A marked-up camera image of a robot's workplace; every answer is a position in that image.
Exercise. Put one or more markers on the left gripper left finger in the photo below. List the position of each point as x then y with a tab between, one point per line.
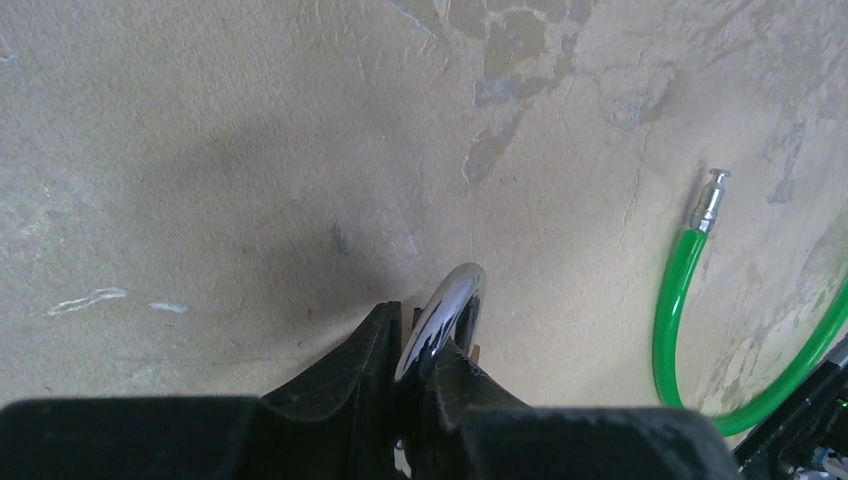
329	422

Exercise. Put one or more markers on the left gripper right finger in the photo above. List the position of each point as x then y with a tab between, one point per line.
469	427

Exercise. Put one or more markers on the large brass padlock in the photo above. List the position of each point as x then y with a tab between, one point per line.
451	313

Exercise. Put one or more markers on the green cable lock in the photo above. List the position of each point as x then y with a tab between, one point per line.
676	281

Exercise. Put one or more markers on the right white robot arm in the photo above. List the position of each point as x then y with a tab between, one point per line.
806	436

